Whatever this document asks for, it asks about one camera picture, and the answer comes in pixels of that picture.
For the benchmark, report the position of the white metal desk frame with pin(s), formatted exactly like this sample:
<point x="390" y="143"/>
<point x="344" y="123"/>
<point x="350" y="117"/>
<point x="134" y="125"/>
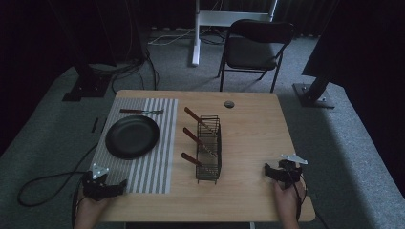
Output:
<point x="223" y="17"/>

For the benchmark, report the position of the black floor strip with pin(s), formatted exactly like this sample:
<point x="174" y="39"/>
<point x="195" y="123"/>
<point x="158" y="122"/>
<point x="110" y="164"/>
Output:
<point x="103" y="125"/>
<point x="95" y="125"/>

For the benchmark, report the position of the person's right hand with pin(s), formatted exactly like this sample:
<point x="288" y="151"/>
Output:
<point x="286" y="202"/>

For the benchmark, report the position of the grey striped placemat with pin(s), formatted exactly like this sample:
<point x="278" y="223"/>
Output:
<point x="149" y="178"/>

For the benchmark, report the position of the black stand with bolted base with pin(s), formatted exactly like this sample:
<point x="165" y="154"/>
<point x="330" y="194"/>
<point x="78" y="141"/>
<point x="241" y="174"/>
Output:
<point x="313" y="95"/>

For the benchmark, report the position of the grey round table grommet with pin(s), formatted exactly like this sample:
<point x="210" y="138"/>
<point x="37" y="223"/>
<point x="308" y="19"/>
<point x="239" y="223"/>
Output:
<point x="229" y="104"/>

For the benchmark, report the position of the black round plate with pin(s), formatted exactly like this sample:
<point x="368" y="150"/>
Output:
<point x="132" y="136"/>

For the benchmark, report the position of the dark curtain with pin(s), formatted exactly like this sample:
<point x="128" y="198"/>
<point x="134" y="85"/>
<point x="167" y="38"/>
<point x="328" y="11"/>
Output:
<point x="305" y="16"/>

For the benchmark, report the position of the black folding chair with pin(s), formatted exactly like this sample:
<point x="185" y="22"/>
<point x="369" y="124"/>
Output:
<point x="251" y="54"/>

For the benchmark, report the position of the black stand with square base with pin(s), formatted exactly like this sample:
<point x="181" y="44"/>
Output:
<point x="87" y="86"/>

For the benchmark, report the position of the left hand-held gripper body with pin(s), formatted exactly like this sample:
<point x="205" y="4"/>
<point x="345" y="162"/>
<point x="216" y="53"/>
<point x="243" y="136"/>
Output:
<point x="95" y="187"/>

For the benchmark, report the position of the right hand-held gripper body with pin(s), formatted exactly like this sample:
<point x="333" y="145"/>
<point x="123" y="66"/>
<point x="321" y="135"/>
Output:
<point x="288" y="173"/>

